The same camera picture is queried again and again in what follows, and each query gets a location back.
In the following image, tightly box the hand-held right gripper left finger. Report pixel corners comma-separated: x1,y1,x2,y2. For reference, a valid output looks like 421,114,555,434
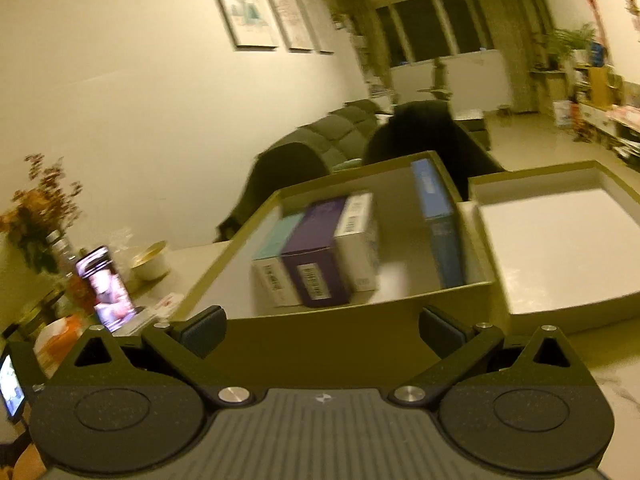
54,305,255,407

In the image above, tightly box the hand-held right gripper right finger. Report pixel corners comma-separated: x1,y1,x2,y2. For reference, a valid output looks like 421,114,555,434
388,305,591,406

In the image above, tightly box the small white red-dot box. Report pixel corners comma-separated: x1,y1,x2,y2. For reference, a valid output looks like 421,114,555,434
150,292,183,311

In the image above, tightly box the teal medicine box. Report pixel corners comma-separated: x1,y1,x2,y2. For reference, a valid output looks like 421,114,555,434
251,212,306,308

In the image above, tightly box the deep cardboard box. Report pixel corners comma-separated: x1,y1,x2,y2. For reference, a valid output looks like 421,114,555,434
170,151,496,391

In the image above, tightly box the purple medicine box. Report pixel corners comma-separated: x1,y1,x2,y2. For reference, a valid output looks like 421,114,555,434
280,196,353,308

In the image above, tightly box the white marble desktop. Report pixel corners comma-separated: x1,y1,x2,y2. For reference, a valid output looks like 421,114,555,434
115,242,640,480

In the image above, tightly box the orange tissue box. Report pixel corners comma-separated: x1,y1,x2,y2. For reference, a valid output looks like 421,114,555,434
32,312,88,376

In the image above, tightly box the white bowl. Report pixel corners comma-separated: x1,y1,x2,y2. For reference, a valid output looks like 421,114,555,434
129,240,171,281

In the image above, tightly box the smartphone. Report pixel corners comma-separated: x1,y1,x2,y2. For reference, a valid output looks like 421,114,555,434
75,245,140,333

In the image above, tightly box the clear glass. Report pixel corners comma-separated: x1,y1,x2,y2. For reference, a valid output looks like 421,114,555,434
107,227,136,261

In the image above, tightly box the plastic bottle orange label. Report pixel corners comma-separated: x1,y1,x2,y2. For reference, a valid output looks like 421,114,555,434
47,230,96,316

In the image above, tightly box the shallow cardboard box lid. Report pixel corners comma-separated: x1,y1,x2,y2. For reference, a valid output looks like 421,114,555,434
467,160,640,336

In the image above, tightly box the dried flower bouquet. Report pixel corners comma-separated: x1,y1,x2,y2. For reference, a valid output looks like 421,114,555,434
0,152,83,273

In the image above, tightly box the dining chair with black coat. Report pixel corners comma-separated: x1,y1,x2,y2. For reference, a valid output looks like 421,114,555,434
362,100,506,201

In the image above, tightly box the dark green sofa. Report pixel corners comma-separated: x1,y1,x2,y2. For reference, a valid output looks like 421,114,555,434
280,100,493,171

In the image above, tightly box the low white cabinet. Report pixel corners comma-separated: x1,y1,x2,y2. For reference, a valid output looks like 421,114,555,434
570,60,640,161

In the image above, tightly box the patterned curtain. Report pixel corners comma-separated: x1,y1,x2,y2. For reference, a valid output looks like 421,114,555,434
477,0,543,113

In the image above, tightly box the window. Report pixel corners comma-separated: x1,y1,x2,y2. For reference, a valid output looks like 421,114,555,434
375,0,493,63

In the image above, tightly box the potted plant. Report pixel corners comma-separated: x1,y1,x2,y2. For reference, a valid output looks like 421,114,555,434
545,22,598,68

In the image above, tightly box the framed wall picture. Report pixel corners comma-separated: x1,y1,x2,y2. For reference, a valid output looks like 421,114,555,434
204,0,280,52
295,0,335,55
260,0,315,53

